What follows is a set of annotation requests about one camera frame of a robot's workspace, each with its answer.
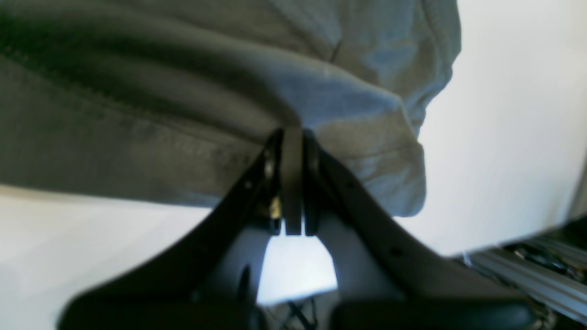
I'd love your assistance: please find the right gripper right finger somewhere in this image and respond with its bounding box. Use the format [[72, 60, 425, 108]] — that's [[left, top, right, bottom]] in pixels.
[[300, 131, 535, 330]]

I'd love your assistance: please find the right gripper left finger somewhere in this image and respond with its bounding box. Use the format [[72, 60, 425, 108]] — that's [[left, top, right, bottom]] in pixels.
[[57, 129, 284, 330]]

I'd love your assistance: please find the grey T-shirt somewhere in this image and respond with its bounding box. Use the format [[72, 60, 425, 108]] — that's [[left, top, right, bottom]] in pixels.
[[0, 0, 461, 217]]

